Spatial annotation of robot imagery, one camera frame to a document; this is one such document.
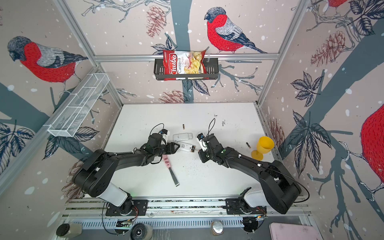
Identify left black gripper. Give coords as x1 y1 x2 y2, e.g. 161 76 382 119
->
153 141 181 157

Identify white remote grey buttons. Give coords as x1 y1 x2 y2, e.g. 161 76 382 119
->
173 133 193 142

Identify white remote green buttons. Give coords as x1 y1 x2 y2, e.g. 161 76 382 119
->
179 142 196 153

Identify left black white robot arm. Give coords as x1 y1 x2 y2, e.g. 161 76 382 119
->
73 130 180 213

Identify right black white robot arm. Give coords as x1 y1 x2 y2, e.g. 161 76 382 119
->
197 133 302 214

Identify yellow plastic cup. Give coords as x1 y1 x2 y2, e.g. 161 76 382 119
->
251 136 275 161

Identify silver round cap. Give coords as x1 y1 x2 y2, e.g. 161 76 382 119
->
211 220 224 236

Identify red cassava chips bag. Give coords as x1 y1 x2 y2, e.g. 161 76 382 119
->
163 50 207 81

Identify black round speaker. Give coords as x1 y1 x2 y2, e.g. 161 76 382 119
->
130 223 153 240

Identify pink pad corner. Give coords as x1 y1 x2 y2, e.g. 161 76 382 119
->
270 223 323 240

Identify black grey cylinder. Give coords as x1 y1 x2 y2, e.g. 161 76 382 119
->
56 223 83 238

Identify pink handled scraper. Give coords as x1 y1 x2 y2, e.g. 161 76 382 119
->
162 155 180 187

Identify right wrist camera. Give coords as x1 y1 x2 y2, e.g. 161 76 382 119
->
197 133 207 152

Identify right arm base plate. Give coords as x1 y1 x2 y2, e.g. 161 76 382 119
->
223 199 267 216

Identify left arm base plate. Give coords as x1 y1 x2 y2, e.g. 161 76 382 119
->
105 200 149 217

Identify black wall basket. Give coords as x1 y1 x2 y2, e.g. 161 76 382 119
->
154 58 219 81

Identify white wire mesh shelf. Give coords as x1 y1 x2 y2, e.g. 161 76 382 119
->
48 73 110 137

